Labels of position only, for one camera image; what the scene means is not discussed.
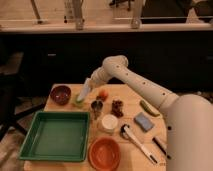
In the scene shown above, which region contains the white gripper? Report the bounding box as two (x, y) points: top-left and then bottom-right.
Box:
(89, 68), (106, 88)

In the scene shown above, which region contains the light blue towel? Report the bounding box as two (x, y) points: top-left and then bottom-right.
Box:
(77, 78), (92, 101)

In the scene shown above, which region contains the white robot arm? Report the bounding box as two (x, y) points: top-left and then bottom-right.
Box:
(90, 55), (213, 171)

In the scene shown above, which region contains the silver metal cup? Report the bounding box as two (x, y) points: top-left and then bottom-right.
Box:
(91, 100), (103, 119)

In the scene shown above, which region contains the green plastic cup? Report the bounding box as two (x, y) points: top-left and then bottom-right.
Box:
(72, 94), (84, 108)

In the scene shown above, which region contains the white round cup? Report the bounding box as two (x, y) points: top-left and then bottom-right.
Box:
(101, 114), (118, 133)

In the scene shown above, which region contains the orange toy fruit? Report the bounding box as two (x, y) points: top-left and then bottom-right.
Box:
(97, 89), (109, 101)

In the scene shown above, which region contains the dark red grape bunch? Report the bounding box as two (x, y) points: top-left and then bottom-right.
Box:
(111, 100), (123, 117)

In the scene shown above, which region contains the dark red bowl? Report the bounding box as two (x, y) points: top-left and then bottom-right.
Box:
(50, 85), (71, 105)

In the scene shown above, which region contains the green toy pepper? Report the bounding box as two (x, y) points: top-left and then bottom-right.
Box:
(140, 100), (160, 117)

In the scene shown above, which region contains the blue sponge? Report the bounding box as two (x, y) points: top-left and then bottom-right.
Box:
(134, 113), (154, 132)

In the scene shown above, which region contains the green plastic tray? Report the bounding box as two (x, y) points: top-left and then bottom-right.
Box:
(19, 111), (90, 162)

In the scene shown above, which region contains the orange plastic bowl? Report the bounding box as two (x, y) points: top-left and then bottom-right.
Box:
(88, 137), (121, 171)

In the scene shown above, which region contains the black office chair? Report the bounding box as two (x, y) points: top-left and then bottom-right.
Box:
(0, 52), (45, 141)

